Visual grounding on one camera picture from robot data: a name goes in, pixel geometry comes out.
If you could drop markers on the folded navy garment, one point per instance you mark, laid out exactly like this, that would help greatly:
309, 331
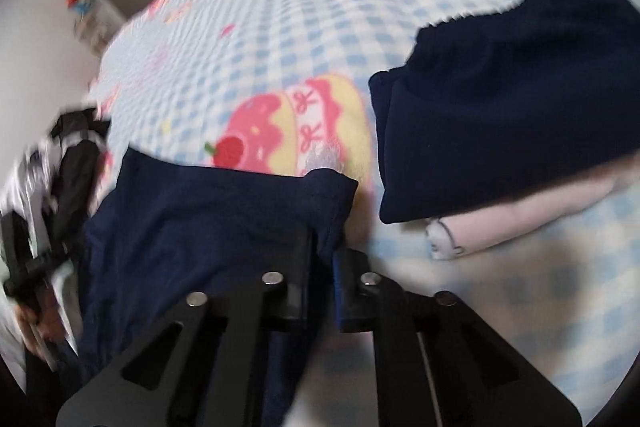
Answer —
500, 107

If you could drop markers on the black garment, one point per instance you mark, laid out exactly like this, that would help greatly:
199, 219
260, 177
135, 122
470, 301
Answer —
77, 167

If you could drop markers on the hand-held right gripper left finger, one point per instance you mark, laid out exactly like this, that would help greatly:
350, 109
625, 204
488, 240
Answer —
304, 269

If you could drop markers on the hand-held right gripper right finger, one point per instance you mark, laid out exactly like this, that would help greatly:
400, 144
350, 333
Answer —
343, 289

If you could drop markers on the blue checkered printed blanket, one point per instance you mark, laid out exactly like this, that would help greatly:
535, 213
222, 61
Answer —
280, 32

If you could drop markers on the person's left hand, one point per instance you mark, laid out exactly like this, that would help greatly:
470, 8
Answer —
42, 322

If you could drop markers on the red and blue toy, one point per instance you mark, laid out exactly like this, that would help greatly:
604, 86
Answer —
80, 1

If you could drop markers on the navy striped track pants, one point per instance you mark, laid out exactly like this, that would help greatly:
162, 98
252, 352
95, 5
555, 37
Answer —
200, 217

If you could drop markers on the folded pale pink garment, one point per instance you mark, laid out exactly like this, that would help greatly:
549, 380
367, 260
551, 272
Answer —
520, 217

